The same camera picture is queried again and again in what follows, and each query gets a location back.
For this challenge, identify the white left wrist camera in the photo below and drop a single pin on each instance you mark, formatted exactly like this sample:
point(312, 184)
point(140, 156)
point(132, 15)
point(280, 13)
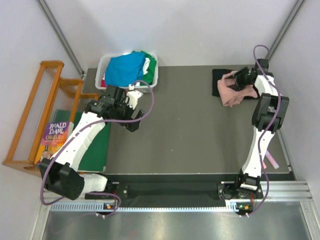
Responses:
point(132, 97)

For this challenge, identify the Roald Dahl book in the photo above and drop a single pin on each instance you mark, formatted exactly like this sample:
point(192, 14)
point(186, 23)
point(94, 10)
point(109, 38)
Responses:
point(54, 137)

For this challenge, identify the green t shirt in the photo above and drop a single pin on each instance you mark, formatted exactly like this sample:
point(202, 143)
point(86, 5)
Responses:
point(136, 60)

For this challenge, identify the white t shirt in basket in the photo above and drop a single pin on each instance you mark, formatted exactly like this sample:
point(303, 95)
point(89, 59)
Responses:
point(144, 69)

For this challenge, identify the grey slotted cable duct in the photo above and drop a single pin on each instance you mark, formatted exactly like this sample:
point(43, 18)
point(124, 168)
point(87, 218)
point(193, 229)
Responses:
point(103, 207)

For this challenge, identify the wooden rack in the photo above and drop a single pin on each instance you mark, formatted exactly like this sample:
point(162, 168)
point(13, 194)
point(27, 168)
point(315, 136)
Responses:
point(50, 92)

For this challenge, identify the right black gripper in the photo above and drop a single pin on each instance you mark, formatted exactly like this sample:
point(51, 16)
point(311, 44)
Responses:
point(239, 86)

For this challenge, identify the folded black t shirt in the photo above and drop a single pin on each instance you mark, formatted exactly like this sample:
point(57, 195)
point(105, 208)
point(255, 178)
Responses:
point(217, 75)

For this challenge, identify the blue t shirt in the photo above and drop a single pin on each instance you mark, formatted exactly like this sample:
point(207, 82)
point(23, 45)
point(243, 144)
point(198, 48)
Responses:
point(118, 71)

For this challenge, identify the lilac small object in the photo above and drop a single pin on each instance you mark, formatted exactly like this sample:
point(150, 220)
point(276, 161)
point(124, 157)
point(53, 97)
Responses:
point(271, 160)

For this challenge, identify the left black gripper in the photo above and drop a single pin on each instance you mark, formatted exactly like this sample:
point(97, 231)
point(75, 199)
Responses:
point(130, 119)

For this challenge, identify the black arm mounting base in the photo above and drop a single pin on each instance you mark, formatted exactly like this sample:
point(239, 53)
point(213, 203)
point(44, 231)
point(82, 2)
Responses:
point(168, 190)

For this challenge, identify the white plastic laundry basket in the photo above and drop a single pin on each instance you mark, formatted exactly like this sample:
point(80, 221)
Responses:
point(104, 61)

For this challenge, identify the green book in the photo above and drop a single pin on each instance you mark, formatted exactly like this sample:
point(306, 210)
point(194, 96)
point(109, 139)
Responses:
point(95, 158)

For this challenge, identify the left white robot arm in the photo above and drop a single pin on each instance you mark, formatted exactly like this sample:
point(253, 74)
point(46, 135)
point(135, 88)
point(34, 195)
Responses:
point(60, 172)

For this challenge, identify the red t shirt in basket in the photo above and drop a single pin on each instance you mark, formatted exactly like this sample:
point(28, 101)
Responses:
point(103, 83)

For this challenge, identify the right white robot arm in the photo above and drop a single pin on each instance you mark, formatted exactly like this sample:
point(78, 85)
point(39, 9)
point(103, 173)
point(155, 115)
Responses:
point(267, 118)

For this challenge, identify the pink t shirt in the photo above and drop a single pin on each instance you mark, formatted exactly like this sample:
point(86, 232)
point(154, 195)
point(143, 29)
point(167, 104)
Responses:
point(229, 97)

